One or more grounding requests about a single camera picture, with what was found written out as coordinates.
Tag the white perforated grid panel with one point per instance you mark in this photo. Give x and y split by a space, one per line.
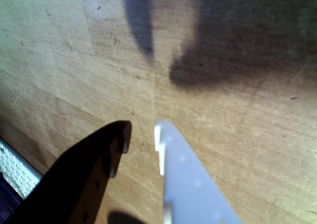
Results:
17 169

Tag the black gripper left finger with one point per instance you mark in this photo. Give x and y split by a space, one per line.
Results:
81 164

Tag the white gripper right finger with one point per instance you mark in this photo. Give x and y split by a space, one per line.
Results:
188 184

